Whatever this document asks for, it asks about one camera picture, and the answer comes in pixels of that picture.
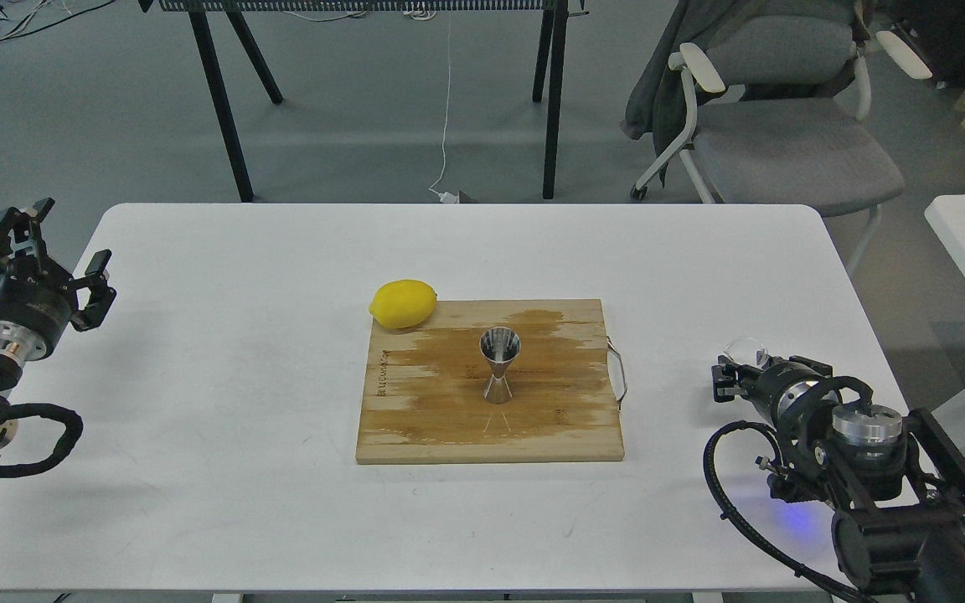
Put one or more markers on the wooden cutting board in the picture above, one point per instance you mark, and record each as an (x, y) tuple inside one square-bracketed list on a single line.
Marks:
[(424, 389)]

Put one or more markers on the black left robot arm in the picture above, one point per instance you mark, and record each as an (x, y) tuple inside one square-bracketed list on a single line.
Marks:
[(14, 351)]

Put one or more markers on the black frame table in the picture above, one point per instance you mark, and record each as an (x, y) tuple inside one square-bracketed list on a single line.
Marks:
[(329, 76)]

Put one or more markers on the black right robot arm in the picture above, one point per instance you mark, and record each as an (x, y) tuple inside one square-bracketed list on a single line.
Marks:
[(895, 483)]

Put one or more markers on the clear glass cup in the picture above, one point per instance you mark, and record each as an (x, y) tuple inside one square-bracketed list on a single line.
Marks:
[(748, 351)]

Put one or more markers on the steel double jigger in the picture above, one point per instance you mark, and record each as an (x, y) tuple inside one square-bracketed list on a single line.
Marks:
[(500, 346)]

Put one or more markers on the grey office chair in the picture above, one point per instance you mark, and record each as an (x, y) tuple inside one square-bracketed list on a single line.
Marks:
[(774, 115)]

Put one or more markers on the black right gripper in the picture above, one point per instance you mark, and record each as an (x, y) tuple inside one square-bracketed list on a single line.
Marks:
[(772, 391)]

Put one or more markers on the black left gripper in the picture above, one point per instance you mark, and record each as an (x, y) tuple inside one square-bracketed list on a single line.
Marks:
[(26, 299)]

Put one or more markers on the yellow lemon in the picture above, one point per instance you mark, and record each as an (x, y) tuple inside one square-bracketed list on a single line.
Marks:
[(402, 304)]

